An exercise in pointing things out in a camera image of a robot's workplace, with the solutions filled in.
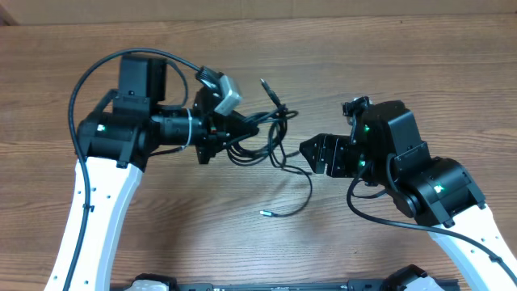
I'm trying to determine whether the black cable with thin plug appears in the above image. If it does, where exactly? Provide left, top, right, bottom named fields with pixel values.
left=259, top=78, right=288, bottom=114

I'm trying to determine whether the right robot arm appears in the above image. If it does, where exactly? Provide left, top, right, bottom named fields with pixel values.
left=299, top=96, right=516, bottom=290

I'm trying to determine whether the black USB cable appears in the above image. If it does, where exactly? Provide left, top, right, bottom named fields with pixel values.
left=225, top=107, right=314, bottom=218

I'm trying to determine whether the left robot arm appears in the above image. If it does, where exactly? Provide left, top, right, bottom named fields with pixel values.
left=46, top=48, right=259, bottom=290

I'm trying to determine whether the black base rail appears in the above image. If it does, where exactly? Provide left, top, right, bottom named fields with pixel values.
left=175, top=279, right=384, bottom=291

